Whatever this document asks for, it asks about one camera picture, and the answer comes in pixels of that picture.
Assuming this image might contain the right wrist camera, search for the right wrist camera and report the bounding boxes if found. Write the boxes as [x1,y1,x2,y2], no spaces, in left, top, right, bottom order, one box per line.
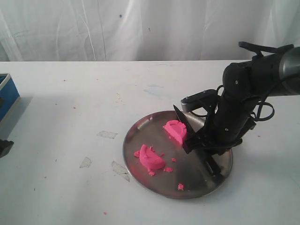
[181,89,218,113]

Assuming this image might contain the clear tape piece upper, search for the clear tape piece upper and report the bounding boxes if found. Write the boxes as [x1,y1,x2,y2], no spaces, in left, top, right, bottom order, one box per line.
[97,130,117,139]

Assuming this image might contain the white backdrop curtain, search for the white backdrop curtain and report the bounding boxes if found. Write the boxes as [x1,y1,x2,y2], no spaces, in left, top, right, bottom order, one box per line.
[0,0,300,61]

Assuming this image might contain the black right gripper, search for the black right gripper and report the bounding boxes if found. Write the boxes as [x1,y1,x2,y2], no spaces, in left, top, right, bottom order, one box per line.
[182,93,255,182]

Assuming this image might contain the pink sand crumb front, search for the pink sand crumb front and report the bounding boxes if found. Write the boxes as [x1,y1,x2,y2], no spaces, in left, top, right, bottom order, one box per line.
[178,184,184,191]

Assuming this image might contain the clear tape piece left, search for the clear tape piece left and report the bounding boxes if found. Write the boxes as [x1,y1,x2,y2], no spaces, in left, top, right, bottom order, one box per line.
[79,157,92,169]

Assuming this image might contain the pink clay half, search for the pink clay half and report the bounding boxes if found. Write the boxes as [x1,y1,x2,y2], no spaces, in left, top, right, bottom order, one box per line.
[163,120,187,146]

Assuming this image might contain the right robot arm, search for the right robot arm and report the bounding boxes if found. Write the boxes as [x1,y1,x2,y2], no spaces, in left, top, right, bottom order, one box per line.
[176,42,300,176]

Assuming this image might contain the clear tape piece right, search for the clear tape piece right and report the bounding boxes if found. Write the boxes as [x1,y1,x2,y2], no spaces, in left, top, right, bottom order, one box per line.
[111,161,130,182]

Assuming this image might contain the round steel plate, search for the round steel plate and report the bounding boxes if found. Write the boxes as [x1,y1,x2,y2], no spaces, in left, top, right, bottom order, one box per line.
[123,111,233,199]

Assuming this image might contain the blue sand tray box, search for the blue sand tray box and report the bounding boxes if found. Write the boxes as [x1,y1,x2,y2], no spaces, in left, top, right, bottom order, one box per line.
[0,73,20,124]

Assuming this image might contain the clear tape piece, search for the clear tape piece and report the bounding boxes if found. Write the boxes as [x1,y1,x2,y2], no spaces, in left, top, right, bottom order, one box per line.
[79,157,92,169]
[97,130,117,139]
[111,161,130,182]

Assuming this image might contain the black knife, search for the black knife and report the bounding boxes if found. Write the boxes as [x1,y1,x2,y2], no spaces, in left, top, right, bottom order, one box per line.
[173,105,223,178]

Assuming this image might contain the pink sand crumb middle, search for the pink sand crumb middle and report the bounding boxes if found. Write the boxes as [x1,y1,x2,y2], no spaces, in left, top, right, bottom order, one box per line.
[164,167,173,173]

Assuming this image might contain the pink sand crumb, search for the pink sand crumb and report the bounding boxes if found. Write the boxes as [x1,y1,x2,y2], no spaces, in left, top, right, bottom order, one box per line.
[164,167,173,173]
[178,184,184,191]

